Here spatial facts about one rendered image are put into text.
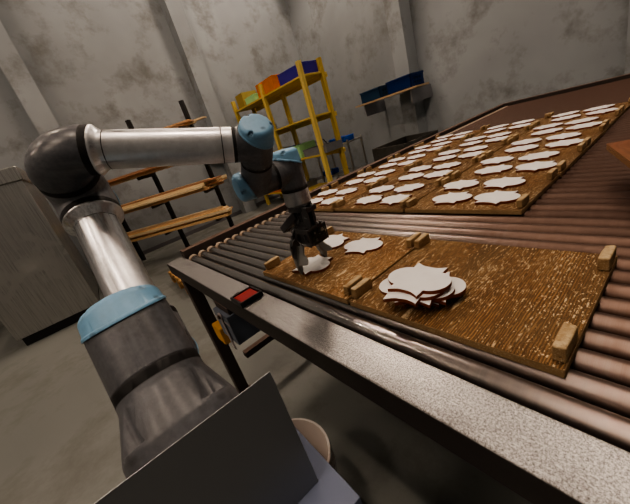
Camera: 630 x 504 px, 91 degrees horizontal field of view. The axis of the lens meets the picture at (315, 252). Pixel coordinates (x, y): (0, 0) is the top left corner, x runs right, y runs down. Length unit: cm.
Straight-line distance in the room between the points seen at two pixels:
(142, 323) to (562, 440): 54
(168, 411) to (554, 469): 43
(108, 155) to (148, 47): 710
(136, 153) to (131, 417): 47
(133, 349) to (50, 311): 443
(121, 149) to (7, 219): 406
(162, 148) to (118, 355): 41
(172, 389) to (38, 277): 440
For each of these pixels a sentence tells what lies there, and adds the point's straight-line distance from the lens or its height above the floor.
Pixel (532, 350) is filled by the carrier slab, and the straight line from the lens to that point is 58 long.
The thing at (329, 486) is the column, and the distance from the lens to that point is 54.
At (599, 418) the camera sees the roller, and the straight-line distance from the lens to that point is 54.
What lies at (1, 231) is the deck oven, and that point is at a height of 128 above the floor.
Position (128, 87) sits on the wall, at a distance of 748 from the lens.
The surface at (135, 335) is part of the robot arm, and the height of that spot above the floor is 115.
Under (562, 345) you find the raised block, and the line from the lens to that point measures 55.
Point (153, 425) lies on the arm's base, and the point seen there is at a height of 108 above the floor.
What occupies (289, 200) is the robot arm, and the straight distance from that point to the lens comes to 85.
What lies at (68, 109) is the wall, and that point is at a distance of 729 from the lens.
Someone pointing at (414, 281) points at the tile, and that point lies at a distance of 66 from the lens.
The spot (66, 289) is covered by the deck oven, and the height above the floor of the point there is 43.
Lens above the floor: 132
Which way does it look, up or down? 21 degrees down
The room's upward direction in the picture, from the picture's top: 18 degrees counter-clockwise
